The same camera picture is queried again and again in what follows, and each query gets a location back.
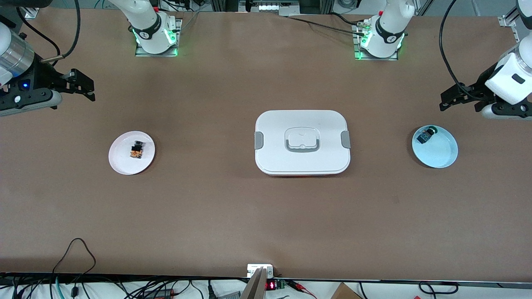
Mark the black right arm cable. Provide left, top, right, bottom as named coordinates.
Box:
left=39, top=0, right=81, bottom=64
left=17, top=7, right=62, bottom=54

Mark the small white device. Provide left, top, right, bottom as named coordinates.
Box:
left=247, top=264, right=274, bottom=278

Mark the thin black looped cable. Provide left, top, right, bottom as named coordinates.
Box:
left=52, top=238, right=97, bottom=287

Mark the pink plate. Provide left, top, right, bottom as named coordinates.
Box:
left=108, top=131, right=155, bottom=175

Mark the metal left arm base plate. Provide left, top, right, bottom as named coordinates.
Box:
left=354, top=19, right=399, bottom=61

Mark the brown cardboard piece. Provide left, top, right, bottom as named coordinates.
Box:
left=330, top=282, right=363, bottom=299

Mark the grey slanted bar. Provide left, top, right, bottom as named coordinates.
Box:
left=240, top=268, right=267, bottom=299

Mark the white lidded container box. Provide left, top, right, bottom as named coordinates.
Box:
left=254, top=110, right=351, bottom=177

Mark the light blue plate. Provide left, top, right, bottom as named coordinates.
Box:
left=412, top=125, right=458, bottom=169

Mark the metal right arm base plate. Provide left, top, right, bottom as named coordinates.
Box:
left=135, top=19, right=182, bottom=57

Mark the red clip lead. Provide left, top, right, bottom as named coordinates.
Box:
left=287, top=280, right=318, bottom=299

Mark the black oval cable loop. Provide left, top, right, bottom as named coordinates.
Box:
left=419, top=282, right=459, bottom=296

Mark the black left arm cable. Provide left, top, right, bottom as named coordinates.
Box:
left=439, top=0, right=479, bottom=99

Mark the black arm base cable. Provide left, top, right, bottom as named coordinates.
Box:
left=287, top=12, right=367, bottom=36

